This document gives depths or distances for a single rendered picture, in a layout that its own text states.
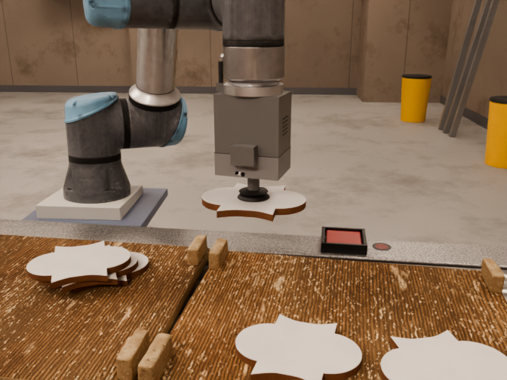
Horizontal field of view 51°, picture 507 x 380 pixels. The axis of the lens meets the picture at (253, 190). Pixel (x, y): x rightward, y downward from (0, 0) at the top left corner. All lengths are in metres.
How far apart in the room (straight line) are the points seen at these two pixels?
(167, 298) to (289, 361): 0.21
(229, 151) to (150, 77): 0.54
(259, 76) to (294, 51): 8.82
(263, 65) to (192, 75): 9.00
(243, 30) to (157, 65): 0.55
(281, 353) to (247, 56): 0.34
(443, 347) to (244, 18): 0.43
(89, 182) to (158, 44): 0.34
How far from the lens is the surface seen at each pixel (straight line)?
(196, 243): 0.81
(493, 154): 5.26
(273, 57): 0.64
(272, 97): 0.64
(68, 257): 0.80
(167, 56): 1.17
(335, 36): 9.47
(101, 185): 1.22
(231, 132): 0.66
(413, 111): 7.16
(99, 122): 1.20
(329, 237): 0.93
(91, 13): 0.70
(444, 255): 0.94
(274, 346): 0.61
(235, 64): 0.64
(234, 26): 0.64
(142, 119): 1.22
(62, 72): 10.29
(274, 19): 0.64
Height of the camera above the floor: 1.29
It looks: 18 degrees down
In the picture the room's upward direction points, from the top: straight up
